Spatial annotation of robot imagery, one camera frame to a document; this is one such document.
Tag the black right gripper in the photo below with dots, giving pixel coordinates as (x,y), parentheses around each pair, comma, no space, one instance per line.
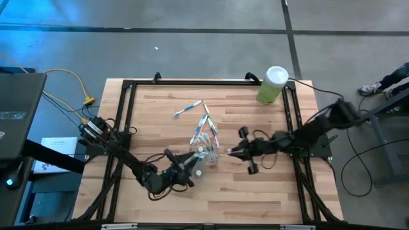
(262,147)

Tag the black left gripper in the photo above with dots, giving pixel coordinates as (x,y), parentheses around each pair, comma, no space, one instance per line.
(166,179)

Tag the blue mouthwash bottle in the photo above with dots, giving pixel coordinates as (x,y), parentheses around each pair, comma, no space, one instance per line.
(200,149)
(198,173)
(202,155)

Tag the blue white toothbrush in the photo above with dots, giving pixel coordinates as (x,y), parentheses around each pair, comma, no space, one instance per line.
(197,131)
(188,108)

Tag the orange white toothbrush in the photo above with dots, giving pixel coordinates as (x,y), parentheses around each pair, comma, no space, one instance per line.
(203,123)

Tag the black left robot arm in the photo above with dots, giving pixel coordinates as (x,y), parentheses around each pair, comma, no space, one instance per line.
(128,159)

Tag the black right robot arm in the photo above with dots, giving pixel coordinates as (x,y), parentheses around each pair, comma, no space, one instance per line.
(319,127)

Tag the green wipes canister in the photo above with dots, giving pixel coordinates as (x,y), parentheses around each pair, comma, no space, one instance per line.
(271,86)

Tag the white booklet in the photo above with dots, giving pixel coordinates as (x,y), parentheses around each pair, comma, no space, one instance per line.
(64,143)

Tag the black support beam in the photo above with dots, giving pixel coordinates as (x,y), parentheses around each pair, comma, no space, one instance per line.
(54,156)

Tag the person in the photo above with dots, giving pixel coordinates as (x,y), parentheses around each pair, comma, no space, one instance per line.
(396,76)

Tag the black stand with indicator light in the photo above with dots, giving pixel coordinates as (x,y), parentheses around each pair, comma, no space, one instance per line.
(11,179)

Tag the dark grey monitor panel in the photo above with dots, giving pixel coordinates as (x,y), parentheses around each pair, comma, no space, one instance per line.
(19,102)

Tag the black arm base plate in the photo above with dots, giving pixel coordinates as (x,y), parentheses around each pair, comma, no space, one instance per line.
(319,149)
(99,150)

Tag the black aluminium table frame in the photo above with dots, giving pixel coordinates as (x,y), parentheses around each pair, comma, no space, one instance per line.
(191,82)

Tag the silver bracket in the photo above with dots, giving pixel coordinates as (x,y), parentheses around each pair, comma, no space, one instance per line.
(297,227)
(118,226)

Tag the black desk frame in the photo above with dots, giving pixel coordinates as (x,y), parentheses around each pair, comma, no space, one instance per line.
(380,110)

